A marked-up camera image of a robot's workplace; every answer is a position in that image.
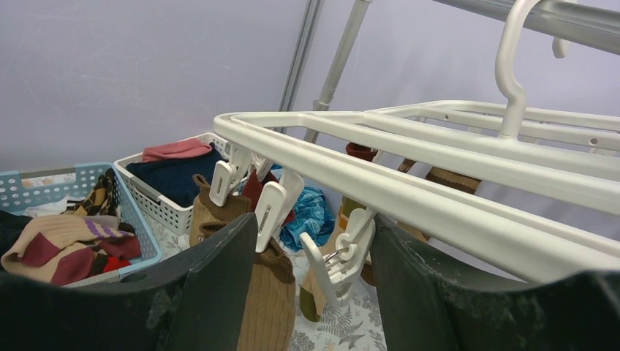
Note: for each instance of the pile of socks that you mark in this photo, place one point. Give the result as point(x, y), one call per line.
point(86, 239)

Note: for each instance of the tan brown-toe sock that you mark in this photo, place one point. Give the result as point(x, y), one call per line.
point(208, 217)

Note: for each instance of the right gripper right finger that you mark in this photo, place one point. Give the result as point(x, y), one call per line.
point(429, 300)

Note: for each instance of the tan ribbed sock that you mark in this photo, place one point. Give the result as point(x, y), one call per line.
point(269, 315)

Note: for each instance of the blue laundry basket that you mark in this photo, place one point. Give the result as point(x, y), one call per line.
point(21, 189)

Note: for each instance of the pink cloth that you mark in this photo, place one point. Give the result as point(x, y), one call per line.
point(182, 149)

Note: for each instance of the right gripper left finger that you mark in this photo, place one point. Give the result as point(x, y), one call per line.
point(194, 300)

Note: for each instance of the white clothes clip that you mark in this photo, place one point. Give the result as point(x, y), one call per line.
point(228, 175)
point(274, 205)
point(338, 271)

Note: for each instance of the dark navy cloth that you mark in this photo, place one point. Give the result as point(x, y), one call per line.
point(173, 177)

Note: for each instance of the white laundry basket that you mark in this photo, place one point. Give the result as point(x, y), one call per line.
point(172, 216)

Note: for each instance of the brown patterned hanging sock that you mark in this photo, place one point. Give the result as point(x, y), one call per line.
point(447, 178)

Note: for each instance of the white sock hanger frame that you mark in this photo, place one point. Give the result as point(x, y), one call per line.
point(566, 156)

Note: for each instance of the blue patterned cloth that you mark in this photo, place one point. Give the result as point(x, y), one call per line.
point(312, 216)

